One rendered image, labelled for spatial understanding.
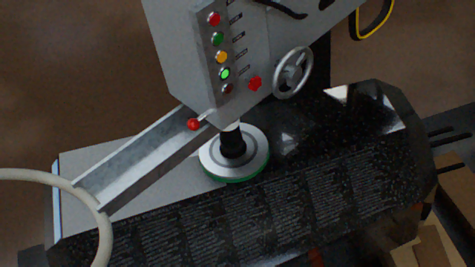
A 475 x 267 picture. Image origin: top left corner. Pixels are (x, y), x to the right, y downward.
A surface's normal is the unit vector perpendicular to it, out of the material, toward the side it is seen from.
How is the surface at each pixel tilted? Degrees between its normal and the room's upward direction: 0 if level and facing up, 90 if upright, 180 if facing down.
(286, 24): 90
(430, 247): 0
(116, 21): 0
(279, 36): 90
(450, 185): 0
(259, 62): 90
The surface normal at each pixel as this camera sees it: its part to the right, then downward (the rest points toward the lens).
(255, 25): 0.69, 0.49
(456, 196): -0.13, -0.64
